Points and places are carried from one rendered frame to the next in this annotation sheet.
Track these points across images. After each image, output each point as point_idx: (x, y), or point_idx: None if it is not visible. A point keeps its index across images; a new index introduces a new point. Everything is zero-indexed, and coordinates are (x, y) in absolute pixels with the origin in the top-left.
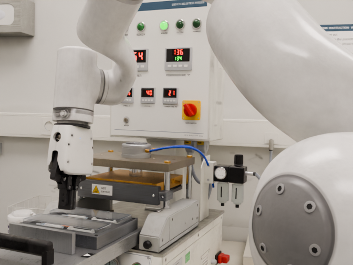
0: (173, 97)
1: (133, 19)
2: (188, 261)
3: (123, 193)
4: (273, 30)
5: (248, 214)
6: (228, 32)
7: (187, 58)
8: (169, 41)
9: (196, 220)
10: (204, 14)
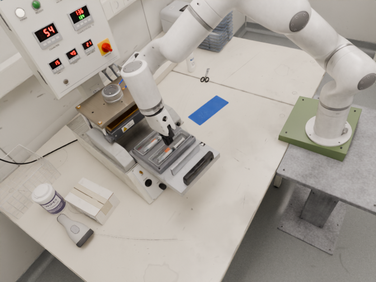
0: (90, 46)
1: (23, 0)
2: None
3: (139, 117)
4: (333, 36)
5: None
6: (322, 41)
7: (88, 13)
8: (66, 6)
9: None
10: None
